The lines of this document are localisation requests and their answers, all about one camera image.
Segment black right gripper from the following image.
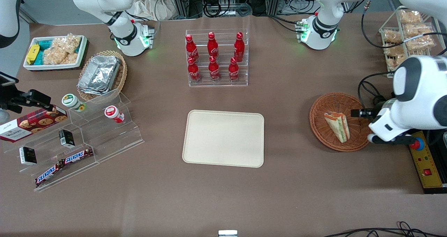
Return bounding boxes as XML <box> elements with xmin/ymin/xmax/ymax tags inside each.
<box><xmin>0</xmin><ymin>89</ymin><xmax>53</xmax><ymax>114</ymax></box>

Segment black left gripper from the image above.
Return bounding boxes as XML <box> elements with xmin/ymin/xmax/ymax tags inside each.
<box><xmin>351</xmin><ymin>108</ymin><xmax>378</xmax><ymax>119</ymax></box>

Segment triangle sandwich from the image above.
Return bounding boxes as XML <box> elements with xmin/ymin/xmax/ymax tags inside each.
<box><xmin>324</xmin><ymin>112</ymin><xmax>351</xmax><ymax>143</ymax></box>

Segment round brown wicker basket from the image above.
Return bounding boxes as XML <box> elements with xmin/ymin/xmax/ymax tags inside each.
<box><xmin>309</xmin><ymin>92</ymin><xmax>376</xmax><ymax>153</ymax></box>

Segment oval tan wicker basket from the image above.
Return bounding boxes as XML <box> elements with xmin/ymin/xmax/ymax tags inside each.
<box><xmin>77</xmin><ymin>50</ymin><xmax>128</xmax><ymax>102</ymax></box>

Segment beige plastic tray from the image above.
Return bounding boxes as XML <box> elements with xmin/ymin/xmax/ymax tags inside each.
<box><xmin>182</xmin><ymin>110</ymin><xmax>265</xmax><ymax>169</ymax></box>

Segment red tartan cookie box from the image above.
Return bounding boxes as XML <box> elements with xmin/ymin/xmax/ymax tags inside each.
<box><xmin>0</xmin><ymin>105</ymin><xmax>68</xmax><ymax>143</ymax></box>

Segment cup with green lid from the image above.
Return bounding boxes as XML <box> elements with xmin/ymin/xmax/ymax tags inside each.
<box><xmin>61</xmin><ymin>94</ymin><xmax>87</xmax><ymax>112</ymax></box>

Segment yellow snack packet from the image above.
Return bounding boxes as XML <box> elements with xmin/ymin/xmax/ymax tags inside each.
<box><xmin>26</xmin><ymin>44</ymin><xmax>40</xmax><ymax>65</ymax></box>

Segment small black box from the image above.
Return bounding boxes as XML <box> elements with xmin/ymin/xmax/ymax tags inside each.
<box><xmin>19</xmin><ymin>146</ymin><xmax>37</xmax><ymax>166</ymax></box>
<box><xmin>58</xmin><ymin>129</ymin><xmax>75</xmax><ymax>149</ymax></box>

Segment teal snack packet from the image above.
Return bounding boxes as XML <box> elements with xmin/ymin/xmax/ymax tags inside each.
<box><xmin>35</xmin><ymin>39</ymin><xmax>53</xmax><ymax>65</ymax></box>

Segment clear bag of rice crackers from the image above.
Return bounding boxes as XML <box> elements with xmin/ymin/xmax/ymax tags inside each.
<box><xmin>43</xmin><ymin>33</ymin><xmax>82</xmax><ymax>65</ymax></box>

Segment white rectangular plastic bin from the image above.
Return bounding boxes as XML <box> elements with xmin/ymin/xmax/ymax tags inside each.
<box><xmin>23</xmin><ymin>35</ymin><xmax>88</xmax><ymax>71</ymax></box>

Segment clear bag of fried snacks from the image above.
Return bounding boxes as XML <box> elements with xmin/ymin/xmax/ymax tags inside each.
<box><xmin>384</xmin><ymin>44</ymin><xmax>408</xmax><ymax>71</ymax></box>
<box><xmin>383</xmin><ymin>29</ymin><xmax>402</xmax><ymax>44</ymax></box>
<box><xmin>404</xmin><ymin>23</ymin><xmax>436</xmax><ymax>51</ymax></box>
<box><xmin>398</xmin><ymin>9</ymin><xmax>423</xmax><ymax>25</ymax></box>

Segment stacked aluminium foil containers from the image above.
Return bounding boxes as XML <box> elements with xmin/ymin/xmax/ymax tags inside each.
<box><xmin>77</xmin><ymin>55</ymin><xmax>121</xmax><ymax>96</ymax></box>

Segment brown Snickers bar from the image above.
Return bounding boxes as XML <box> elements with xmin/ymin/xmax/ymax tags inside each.
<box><xmin>62</xmin><ymin>147</ymin><xmax>94</xmax><ymax>165</ymax></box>
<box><xmin>35</xmin><ymin>161</ymin><xmax>66</xmax><ymax>187</ymax></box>

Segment clear acrylic step shelf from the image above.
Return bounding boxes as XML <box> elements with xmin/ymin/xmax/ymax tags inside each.
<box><xmin>3</xmin><ymin>88</ymin><xmax>145</xmax><ymax>193</ymax></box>

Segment cup with red lid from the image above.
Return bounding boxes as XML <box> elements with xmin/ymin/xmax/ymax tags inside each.
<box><xmin>104</xmin><ymin>105</ymin><xmax>125</xmax><ymax>124</ymax></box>

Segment yellow control box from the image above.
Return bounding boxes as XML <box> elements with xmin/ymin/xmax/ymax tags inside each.
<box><xmin>408</xmin><ymin>130</ymin><xmax>445</xmax><ymax>194</ymax></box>

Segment red cola bottle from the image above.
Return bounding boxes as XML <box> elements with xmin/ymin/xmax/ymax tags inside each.
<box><xmin>207</xmin><ymin>31</ymin><xmax>219</xmax><ymax>60</ymax></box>
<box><xmin>228</xmin><ymin>57</ymin><xmax>240</xmax><ymax>82</ymax></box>
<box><xmin>185</xmin><ymin>34</ymin><xmax>200</xmax><ymax>63</ymax></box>
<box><xmin>233</xmin><ymin>32</ymin><xmax>245</xmax><ymax>62</ymax></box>
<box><xmin>208</xmin><ymin>56</ymin><xmax>221</xmax><ymax>82</ymax></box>
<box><xmin>187</xmin><ymin>57</ymin><xmax>201</xmax><ymax>83</ymax></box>

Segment clear acrylic bottle rack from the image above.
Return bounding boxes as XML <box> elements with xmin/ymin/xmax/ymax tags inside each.
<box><xmin>185</xmin><ymin>29</ymin><xmax>249</xmax><ymax>88</ymax></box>

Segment beige crumpled cloth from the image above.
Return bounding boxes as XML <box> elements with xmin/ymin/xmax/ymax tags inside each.
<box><xmin>131</xmin><ymin>0</ymin><xmax>177</xmax><ymax>21</ymax></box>

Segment looped black cable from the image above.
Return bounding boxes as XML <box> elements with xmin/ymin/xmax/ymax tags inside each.
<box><xmin>357</xmin><ymin>71</ymin><xmax>396</xmax><ymax>108</ymax></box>

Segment white wire rack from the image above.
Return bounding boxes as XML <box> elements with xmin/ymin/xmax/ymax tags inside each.
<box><xmin>378</xmin><ymin>6</ymin><xmax>442</xmax><ymax>79</ymax></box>

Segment long black arm cable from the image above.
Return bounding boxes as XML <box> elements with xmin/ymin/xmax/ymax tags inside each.
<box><xmin>361</xmin><ymin>0</ymin><xmax>447</xmax><ymax>56</ymax></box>

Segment black floor cables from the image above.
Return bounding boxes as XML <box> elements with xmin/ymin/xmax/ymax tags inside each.
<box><xmin>324</xmin><ymin>221</ymin><xmax>447</xmax><ymax>237</ymax></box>

